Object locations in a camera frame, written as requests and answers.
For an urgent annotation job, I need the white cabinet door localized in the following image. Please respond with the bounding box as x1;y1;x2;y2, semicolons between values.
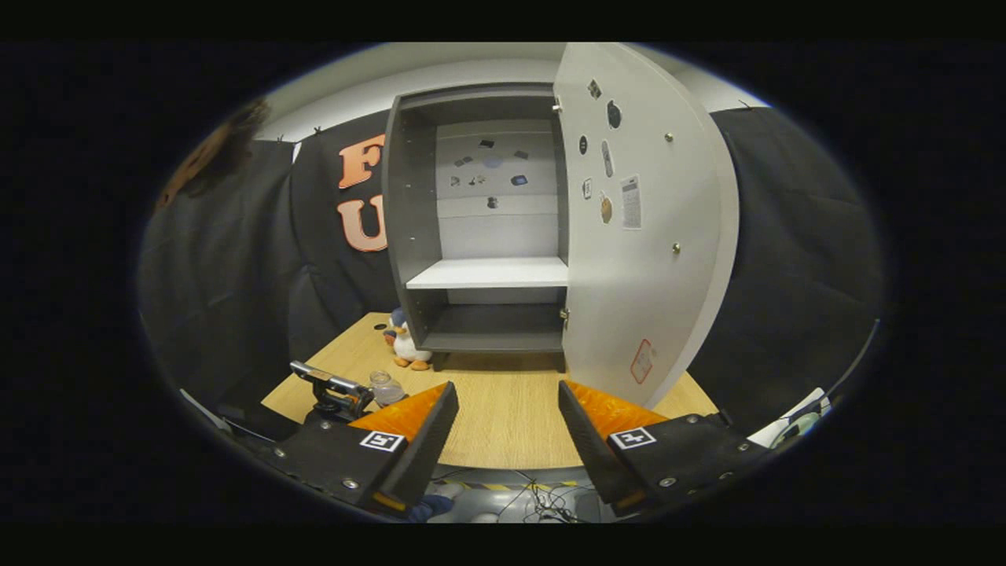
553;43;740;410

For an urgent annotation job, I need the person's head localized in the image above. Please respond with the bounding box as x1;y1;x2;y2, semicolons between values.
155;98;272;213

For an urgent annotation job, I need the black backdrop cloth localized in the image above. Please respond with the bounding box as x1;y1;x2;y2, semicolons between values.
138;106;889;433

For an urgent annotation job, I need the white cabinet shelf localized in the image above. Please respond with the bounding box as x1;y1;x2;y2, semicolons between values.
405;257;569;290

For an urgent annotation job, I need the penguin plush toy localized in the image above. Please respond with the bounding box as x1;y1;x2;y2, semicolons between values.
384;307;434;372

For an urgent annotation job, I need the grey cabinet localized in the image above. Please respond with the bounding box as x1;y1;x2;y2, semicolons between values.
381;83;571;374

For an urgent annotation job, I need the small clear bottle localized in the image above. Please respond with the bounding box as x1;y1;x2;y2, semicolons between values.
368;370;407;408

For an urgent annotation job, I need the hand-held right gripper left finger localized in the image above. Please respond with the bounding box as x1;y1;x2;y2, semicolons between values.
271;381;461;517

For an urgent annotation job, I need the white flat panel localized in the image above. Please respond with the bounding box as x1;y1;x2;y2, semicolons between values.
747;388;832;449

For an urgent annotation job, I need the tangle of black cables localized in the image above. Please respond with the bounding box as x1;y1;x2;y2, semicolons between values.
472;472;598;522

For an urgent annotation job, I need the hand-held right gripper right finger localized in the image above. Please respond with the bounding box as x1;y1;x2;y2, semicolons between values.
558;380;775;516

